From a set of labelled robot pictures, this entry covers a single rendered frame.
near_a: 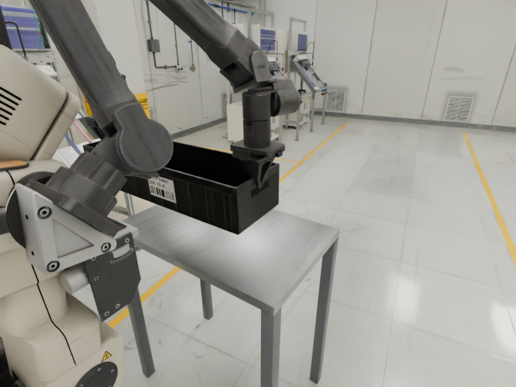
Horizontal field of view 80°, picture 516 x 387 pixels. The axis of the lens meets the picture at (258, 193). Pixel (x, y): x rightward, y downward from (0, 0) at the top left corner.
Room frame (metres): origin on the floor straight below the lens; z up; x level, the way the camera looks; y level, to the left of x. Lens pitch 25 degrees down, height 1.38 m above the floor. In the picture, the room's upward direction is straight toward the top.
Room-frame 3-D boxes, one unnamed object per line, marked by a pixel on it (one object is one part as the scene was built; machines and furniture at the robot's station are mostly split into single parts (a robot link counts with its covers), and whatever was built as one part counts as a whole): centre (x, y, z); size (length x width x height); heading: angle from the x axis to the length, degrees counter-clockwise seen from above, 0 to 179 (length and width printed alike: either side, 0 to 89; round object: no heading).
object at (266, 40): (5.12, 0.04, 0.95); 1.36 x 0.82 x 1.90; 63
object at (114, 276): (0.56, 0.40, 0.99); 0.28 x 0.16 x 0.22; 56
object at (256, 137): (0.64, 0.00, 1.22); 0.10 x 0.07 x 0.07; 56
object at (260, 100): (0.64, 0.00, 1.28); 0.07 x 0.06 x 0.07; 130
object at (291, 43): (6.40, -0.64, 0.95); 1.36 x 0.82 x 1.90; 63
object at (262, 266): (0.96, 0.12, 0.40); 0.70 x 0.45 x 0.80; 56
